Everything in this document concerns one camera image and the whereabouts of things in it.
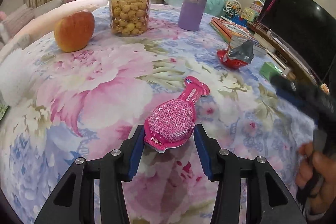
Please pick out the orange red apple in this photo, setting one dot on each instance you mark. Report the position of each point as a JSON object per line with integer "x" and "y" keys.
{"x": 73, "y": 32}

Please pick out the toy ferris wheel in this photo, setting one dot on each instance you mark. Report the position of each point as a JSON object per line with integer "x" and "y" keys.
{"x": 232, "y": 8}

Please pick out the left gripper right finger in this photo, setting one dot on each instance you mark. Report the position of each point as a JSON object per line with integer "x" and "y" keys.
{"x": 268, "y": 198}

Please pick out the floral tablecloth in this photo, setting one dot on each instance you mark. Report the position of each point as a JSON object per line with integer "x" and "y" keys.
{"x": 87, "y": 102}

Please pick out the black flat television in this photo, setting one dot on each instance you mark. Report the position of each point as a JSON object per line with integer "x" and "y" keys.
{"x": 307, "y": 28}

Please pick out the white tv cabinet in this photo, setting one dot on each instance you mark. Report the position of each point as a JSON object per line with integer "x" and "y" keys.
{"x": 282, "y": 54}

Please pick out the beige sofa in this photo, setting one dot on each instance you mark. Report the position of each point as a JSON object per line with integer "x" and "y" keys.
{"x": 27, "y": 25}

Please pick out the person's right hand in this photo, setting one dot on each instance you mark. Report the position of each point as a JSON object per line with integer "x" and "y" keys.
{"x": 323, "y": 193}

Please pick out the clear jar of snacks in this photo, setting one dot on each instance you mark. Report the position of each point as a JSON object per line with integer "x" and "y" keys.
{"x": 129, "y": 17}

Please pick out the pink jelly pouch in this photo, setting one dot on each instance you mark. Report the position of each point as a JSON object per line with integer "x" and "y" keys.
{"x": 171, "y": 123}

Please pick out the stack of books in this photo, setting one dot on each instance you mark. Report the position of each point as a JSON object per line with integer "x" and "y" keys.
{"x": 235, "y": 35}

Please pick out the green small carton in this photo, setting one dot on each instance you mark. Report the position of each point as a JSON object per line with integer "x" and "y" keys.
{"x": 268, "y": 69}

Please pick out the red silver snack bag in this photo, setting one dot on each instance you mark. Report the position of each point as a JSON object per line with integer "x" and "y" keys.
{"x": 238, "y": 57}

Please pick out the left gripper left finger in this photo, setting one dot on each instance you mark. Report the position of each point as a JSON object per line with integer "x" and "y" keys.
{"x": 72, "y": 200}

